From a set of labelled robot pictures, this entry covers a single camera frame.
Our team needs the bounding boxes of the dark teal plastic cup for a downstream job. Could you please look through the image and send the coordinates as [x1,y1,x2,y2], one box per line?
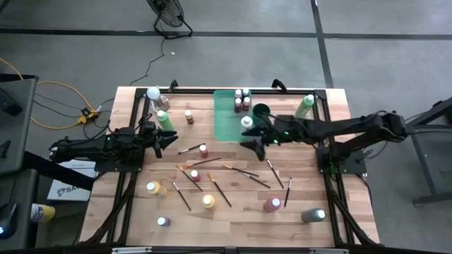
[251,102,272,127]

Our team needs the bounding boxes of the white printed paper sheet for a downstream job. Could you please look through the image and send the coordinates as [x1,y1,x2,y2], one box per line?
[46,158,98,202]

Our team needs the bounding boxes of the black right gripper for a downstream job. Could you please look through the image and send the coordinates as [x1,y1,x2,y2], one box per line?
[239,114,301,162]

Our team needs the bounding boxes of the white large paint bottle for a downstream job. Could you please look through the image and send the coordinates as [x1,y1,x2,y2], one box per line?
[239,115,254,131]

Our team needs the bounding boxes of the yellow large paint bottle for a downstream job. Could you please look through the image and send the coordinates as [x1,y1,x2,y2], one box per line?
[201,193,216,212]
[145,181,169,199]

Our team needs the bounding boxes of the black paintbrush silver ferrule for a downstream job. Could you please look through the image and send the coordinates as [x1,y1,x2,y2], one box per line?
[265,158,285,190]
[242,171,272,189]
[177,142,206,155]
[171,181,192,212]
[283,176,293,208]

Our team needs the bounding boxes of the black diagonal bar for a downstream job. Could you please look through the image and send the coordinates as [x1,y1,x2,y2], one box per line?
[23,150,96,191]

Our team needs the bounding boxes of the green large paint bottle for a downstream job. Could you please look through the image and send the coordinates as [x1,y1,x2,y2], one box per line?
[295,93,316,119]
[156,109,176,133]

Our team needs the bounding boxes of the black computer mouse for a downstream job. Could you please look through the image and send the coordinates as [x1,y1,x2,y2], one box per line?
[0,201,18,241]

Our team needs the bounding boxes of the light bulb on brass base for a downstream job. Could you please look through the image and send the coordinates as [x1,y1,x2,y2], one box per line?
[145,86,170,114]

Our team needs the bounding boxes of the black desk device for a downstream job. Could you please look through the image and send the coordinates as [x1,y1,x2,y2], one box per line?
[0,86,24,116]

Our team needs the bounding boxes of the yellow extension cable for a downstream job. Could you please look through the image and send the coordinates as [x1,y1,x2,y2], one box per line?
[0,57,95,131]

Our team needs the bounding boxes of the black fan cable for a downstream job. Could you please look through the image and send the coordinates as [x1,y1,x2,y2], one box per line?
[129,37,167,87]

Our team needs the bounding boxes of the yellow black power plug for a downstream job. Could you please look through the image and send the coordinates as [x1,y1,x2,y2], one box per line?
[76,107,102,125]

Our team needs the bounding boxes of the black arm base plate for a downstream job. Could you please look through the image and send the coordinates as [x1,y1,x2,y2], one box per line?
[315,145,368,176]
[94,144,146,174]

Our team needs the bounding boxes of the red large paint bottle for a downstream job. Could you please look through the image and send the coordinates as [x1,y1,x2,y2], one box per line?
[262,195,283,214]

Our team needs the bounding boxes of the black floor fan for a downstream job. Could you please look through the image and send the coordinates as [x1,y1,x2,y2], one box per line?
[145,0,194,40]

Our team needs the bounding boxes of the black paintbrush orange fan bristles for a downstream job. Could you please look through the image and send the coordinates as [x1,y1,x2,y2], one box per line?
[182,157,222,171]

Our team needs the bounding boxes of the translucent teal plastic tray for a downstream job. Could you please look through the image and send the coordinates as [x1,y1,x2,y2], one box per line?
[213,89,254,143]

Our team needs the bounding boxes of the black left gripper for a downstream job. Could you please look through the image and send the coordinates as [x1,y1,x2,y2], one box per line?
[139,121,180,159]

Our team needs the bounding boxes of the dark grey large paint bottle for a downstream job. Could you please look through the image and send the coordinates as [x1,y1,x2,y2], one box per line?
[300,207,326,224]

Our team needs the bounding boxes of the black desk frame legs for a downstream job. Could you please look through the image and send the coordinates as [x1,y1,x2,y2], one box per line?
[388,95,452,206]

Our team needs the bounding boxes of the grey desk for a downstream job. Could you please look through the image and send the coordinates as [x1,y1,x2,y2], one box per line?
[0,73,40,177]
[0,168,38,250]

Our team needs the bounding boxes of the yellow can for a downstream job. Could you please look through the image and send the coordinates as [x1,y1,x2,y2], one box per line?
[30,202,57,223]

